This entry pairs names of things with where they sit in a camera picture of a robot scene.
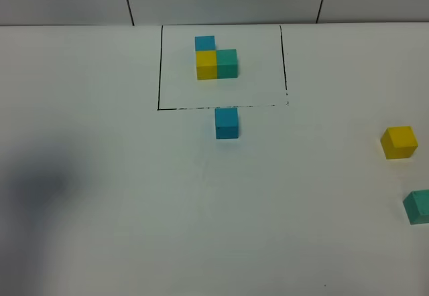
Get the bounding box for yellow template block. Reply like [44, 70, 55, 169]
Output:
[196, 50, 218, 80]

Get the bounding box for green template block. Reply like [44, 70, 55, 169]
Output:
[217, 49, 238, 79]

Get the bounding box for blue template block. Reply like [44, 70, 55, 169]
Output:
[194, 35, 216, 52]

